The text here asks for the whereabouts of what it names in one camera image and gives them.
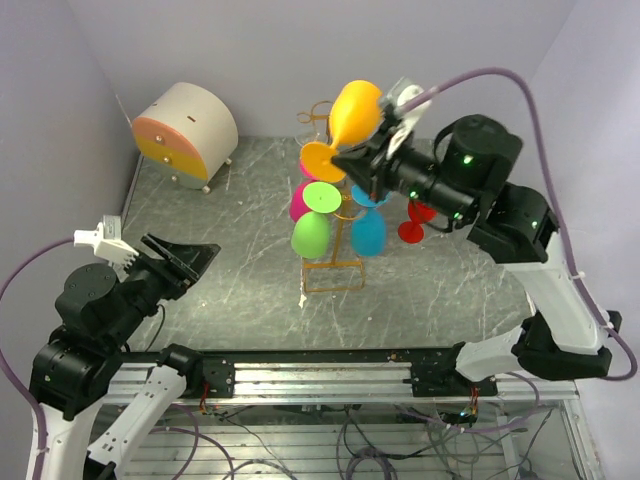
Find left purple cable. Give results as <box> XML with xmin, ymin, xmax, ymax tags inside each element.
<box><xmin>0</xmin><ymin>236</ymin><xmax>76</xmax><ymax>461</ymax></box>

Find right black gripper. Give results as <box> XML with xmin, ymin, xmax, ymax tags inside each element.
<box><xmin>332</xmin><ymin>121</ymin><xmax>476</xmax><ymax>225</ymax></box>

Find green plastic wine glass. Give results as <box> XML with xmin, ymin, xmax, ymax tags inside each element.
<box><xmin>291</xmin><ymin>181</ymin><xmax>342</xmax><ymax>259</ymax></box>

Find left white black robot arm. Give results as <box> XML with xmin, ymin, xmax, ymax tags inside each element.
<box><xmin>26</xmin><ymin>230</ymin><xmax>220</xmax><ymax>479</ymax></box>

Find white semicircular drawer cabinet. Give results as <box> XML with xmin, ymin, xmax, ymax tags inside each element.
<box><xmin>132</xmin><ymin>82</ymin><xmax>239</xmax><ymax>194</ymax></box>

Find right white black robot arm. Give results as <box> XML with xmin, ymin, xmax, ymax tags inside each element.
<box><xmin>330</xmin><ymin>114</ymin><xmax>612</xmax><ymax>396</ymax></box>

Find aluminium rail frame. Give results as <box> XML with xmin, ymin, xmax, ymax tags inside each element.
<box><xmin>90</xmin><ymin>351</ymin><xmax>604</xmax><ymax>479</ymax></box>

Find red plastic wine glass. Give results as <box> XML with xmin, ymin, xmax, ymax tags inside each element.
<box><xmin>397</xmin><ymin>200</ymin><xmax>437</xmax><ymax>244</ymax></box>

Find purple cable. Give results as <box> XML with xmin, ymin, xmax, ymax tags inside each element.
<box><xmin>409</xmin><ymin>67</ymin><xmax>629</xmax><ymax>380</ymax></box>
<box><xmin>0</xmin><ymin>236</ymin><xmax>76</xmax><ymax>461</ymax></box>

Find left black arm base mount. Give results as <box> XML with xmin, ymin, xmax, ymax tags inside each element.
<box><xmin>194</xmin><ymin>357</ymin><xmax>236</xmax><ymax>399</ymax></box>

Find blue plastic wine glass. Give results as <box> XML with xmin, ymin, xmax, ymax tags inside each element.
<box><xmin>351</xmin><ymin>185</ymin><xmax>390</xmax><ymax>257</ymax></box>

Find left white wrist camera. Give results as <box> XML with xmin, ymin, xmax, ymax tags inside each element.
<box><xmin>73</xmin><ymin>215</ymin><xmax>139</xmax><ymax>266</ymax></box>

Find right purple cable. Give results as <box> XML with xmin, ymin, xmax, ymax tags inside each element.
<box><xmin>409</xmin><ymin>67</ymin><xmax>629</xmax><ymax>380</ymax></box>

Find orange plastic wine glass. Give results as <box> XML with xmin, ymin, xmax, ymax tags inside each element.
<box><xmin>300</xmin><ymin>80</ymin><xmax>382</xmax><ymax>183</ymax></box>

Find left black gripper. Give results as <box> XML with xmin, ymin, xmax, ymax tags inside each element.
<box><xmin>102</xmin><ymin>229</ymin><xmax>221</xmax><ymax>346</ymax></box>

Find pink plastic wine glass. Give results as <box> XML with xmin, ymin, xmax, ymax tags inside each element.
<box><xmin>289</xmin><ymin>159</ymin><xmax>318</xmax><ymax>223</ymax></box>

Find tangled cables under frame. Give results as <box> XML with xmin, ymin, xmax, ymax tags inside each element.
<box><xmin>149</xmin><ymin>394</ymin><xmax>591</xmax><ymax>480</ymax></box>

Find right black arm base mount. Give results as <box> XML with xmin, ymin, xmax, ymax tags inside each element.
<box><xmin>395</xmin><ymin>348</ymin><xmax>498</xmax><ymax>398</ymax></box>

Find gold wire wine glass rack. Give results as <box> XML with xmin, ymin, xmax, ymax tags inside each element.
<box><xmin>296</xmin><ymin>100</ymin><xmax>380</xmax><ymax>294</ymax></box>

